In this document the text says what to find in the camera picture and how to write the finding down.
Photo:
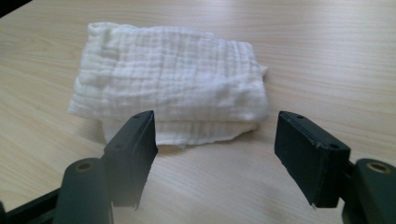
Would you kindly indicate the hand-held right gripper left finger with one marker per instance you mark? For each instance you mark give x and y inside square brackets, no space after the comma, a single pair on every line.
[130,158]

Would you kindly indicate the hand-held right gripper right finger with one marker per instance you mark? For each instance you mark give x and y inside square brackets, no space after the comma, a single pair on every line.
[308,155]

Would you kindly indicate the white gauze cloth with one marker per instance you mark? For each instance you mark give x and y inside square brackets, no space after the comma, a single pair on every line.
[174,81]

